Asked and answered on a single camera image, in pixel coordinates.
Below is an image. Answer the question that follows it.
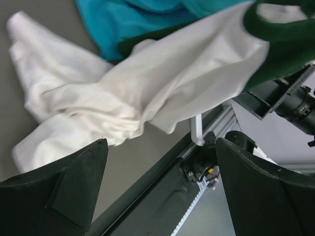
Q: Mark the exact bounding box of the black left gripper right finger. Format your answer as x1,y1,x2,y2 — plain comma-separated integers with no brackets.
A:
216,138,315,236

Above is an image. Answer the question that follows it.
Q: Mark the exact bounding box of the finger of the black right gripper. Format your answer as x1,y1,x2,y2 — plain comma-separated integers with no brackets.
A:
234,63,315,120

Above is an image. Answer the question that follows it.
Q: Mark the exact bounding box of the white cable duct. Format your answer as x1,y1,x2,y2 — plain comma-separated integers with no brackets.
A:
171,177,209,236

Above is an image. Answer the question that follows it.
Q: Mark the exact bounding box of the teal cloth garment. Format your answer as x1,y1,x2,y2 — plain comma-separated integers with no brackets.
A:
76,0,257,68

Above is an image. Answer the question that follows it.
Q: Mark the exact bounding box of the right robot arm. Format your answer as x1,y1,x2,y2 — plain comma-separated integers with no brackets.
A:
234,63,315,136

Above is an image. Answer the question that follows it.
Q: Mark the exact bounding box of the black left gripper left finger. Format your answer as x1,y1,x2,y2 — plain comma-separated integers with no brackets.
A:
0,139,108,236

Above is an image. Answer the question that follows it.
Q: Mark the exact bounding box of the white cloth garment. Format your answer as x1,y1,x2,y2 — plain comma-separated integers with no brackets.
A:
5,1,307,173

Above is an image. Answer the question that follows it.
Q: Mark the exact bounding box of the white rack foot right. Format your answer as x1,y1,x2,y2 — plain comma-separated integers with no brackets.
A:
190,114,205,146

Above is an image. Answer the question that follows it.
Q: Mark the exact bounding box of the dark green cloth garment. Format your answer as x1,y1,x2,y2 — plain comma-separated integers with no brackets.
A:
118,0,315,96

